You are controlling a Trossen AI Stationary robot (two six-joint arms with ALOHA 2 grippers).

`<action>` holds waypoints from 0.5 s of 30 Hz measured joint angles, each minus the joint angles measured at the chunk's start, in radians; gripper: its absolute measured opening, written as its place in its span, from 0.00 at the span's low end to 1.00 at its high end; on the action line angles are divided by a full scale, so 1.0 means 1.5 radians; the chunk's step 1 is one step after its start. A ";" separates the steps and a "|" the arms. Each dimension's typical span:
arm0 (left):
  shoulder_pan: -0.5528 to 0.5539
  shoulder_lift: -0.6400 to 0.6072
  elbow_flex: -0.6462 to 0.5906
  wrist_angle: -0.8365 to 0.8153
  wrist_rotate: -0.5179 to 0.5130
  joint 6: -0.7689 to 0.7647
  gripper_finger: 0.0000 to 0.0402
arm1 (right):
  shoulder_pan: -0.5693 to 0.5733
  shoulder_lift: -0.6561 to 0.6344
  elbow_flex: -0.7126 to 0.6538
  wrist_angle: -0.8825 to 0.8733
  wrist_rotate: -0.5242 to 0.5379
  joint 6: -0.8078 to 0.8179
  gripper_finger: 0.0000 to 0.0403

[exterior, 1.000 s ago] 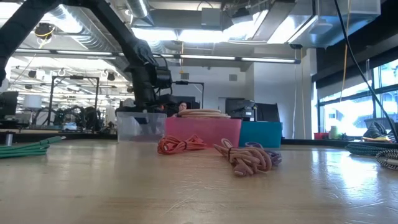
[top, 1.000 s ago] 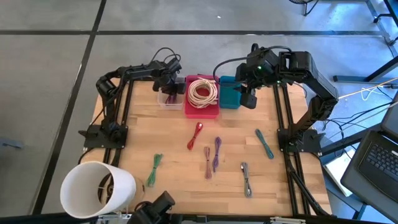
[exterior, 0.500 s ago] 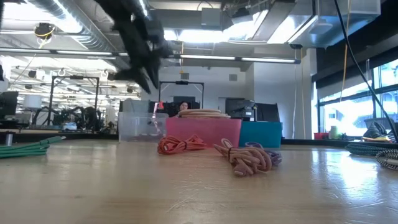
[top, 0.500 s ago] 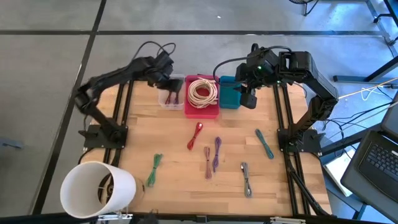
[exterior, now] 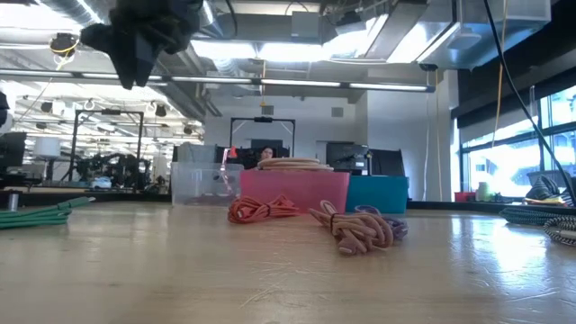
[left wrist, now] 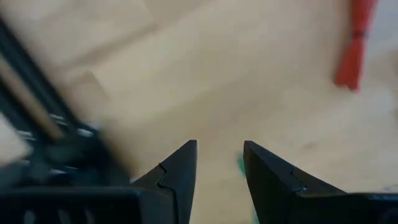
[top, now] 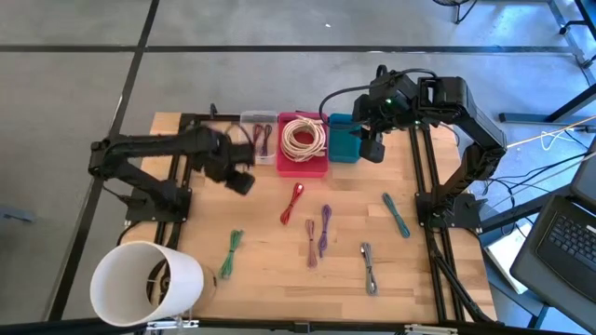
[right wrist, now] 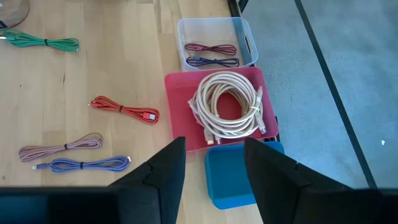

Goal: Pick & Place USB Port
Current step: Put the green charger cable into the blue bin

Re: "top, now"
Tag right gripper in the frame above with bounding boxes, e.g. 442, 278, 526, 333
352, 83, 397, 164

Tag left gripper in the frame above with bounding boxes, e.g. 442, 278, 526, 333
193, 127, 256, 196

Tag white cable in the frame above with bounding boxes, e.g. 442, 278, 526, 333
283, 115, 328, 159
280, 116, 327, 163

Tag red cable bundle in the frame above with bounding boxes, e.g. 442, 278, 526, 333
279, 181, 305, 226

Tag green cable bundle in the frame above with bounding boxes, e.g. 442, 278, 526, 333
218, 229, 245, 280

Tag pink cable bundle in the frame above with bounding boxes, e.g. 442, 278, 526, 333
305, 219, 318, 270

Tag grey braided cable bundle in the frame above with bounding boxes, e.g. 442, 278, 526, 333
359, 241, 379, 297

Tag teal plastic bin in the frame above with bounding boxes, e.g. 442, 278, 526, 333
328, 113, 369, 164

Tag pink plastic bin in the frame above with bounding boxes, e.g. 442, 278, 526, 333
276, 111, 330, 179

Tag clear plastic bin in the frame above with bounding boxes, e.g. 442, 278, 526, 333
239, 110, 279, 167

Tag black rig crossbar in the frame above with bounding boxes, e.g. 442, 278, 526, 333
0, 317, 596, 335

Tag white cylinder shade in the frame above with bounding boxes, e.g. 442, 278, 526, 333
89, 240, 205, 328

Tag black chair base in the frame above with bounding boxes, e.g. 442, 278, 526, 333
432, 0, 479, 24

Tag black desk leg bar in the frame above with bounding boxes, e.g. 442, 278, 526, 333
497, 83, 596, 127

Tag white booklet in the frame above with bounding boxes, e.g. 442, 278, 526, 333
483, 221, 532, 295

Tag black open laptop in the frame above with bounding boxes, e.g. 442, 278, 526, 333
509, 194, 596, 332

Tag black aluminium table frame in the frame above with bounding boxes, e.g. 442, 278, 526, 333
118, 102, 497, 327

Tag silver metal bracket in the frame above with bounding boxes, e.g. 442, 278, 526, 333
403, 324, 460, 335
146, 318, 199, 331

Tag black floor cables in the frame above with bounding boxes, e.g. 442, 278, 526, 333
483, 153, 589, 199

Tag yellow cord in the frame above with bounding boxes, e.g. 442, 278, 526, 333
506, 114, 596, 151

